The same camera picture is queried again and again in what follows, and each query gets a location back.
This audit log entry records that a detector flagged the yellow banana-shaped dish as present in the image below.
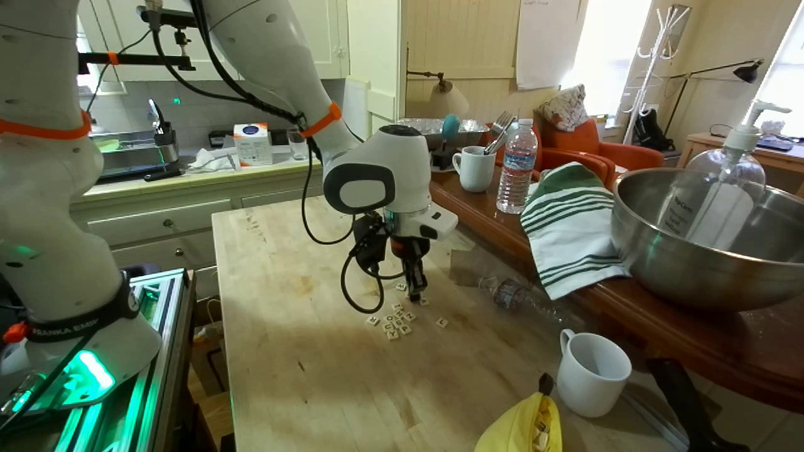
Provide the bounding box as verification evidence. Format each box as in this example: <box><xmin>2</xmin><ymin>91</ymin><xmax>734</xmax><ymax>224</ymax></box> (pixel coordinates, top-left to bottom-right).
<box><xmin>474</xmin><ymin>371</ymin><xmax>563</xmax><ymax>452</ymax></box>

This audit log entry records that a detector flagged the large steel mixing bowl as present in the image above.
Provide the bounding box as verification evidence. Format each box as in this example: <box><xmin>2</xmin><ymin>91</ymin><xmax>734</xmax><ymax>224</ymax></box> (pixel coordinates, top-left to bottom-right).
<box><xmin>611</xmin><ymin>168</ymin><xmax>804</xmax><ymax>310</ymax></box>

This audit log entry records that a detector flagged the dark wooden side table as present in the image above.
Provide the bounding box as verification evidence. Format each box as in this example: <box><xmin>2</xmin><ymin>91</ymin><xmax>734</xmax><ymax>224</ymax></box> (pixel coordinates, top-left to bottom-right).
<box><xmin>429</xmin><ymin>173</ymin><xmax>804</xmax><ymax>411</ymax></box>

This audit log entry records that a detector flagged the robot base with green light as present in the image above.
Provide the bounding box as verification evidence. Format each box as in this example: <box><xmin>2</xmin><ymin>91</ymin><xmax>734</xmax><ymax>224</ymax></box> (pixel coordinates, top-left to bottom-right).
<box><xmin>0</xmin><ymin>269</ymin><xmax>197</xmax><ymax>452</ymax></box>

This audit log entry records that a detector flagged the crumpled clear plastic wrap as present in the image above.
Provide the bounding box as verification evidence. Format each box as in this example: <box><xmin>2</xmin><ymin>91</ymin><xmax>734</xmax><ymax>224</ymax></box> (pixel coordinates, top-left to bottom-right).
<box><xmin>478</xmin><ymin>275</ymin><xmax>572</xmax><ymax>329</ymax></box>

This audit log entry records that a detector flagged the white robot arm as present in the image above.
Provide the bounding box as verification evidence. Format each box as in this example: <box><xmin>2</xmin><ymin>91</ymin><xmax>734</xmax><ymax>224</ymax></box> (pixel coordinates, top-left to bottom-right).
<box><xmin>0</xmin><ymin>0</ymin><xmax>454</xmax><ymax>340</ymax></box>

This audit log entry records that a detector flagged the white mug with utensils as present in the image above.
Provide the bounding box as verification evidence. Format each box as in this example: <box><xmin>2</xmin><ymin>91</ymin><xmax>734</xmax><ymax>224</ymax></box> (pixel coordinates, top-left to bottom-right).
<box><xmin>453</xmin><ymin>146</ymin><xmax>496</xmax><ymax>192</ymax></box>

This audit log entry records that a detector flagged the green striped towel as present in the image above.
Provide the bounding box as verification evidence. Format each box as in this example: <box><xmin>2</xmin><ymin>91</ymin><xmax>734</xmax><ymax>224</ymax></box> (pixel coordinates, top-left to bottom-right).
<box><xmin>521</xmin><ymin>162</ymin><xmax>629</xmax><ymax>300</ymax></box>

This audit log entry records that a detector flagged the white coat rack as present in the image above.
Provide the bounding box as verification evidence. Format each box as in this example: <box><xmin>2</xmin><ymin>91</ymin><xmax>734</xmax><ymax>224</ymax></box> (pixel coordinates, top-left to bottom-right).
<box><xmin>621</xmin><ymin>0</ymin><xmax>692</xmax><ymax>146</ymax></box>

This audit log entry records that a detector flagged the clear soap pump bottle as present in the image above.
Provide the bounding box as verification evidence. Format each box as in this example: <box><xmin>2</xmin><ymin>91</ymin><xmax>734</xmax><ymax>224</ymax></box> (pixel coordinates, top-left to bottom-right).
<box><xmin>659</xmin><ymin>101</ymin><xmax>784</xmax><ymax>250</ymax></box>

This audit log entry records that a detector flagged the orange armchair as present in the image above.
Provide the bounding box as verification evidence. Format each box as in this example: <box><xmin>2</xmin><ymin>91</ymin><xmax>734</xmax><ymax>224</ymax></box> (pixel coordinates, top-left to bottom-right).
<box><xmin>532</xmin><ymin>118</ymin><xmax>664</xmax><ymax>187</ymax></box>

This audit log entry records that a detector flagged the black desk lamp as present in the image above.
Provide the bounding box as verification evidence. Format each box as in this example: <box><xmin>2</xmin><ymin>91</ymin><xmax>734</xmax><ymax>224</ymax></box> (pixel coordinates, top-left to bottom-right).
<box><xmin>664</xmin><ymin>57</ymin><xmax>766</xmax><ymax>136</ymax></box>

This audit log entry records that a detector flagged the cluster of letter tiles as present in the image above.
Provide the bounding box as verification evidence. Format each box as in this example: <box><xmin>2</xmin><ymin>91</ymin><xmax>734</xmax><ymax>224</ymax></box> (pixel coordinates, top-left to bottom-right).
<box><xmin>364</xmin><ymin>305</ymin><xmax>449</xmax><ymax>340</ymax></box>

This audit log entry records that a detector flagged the small white cup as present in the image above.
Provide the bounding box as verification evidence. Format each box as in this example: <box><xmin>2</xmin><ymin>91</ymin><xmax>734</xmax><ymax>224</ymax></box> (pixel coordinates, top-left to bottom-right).
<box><xmin>557</xmin><ymin>329</ymin><xmax>632</xmax><ymax>420</ymax></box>

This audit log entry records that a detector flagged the clear water bottle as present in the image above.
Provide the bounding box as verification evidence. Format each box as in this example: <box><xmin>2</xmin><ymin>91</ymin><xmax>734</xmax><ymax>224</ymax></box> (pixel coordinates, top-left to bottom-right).
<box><xmin>496</xmin><ymin>118</ymin><xmax>537</xmax><ymax>212</ymax></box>

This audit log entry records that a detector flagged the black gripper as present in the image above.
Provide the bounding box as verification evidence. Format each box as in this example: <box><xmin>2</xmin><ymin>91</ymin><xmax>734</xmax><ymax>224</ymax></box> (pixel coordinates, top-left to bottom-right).
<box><xmin>351</xmin><ymin>205</ymin><xmax>458</xmax><ymax>303</ymax></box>

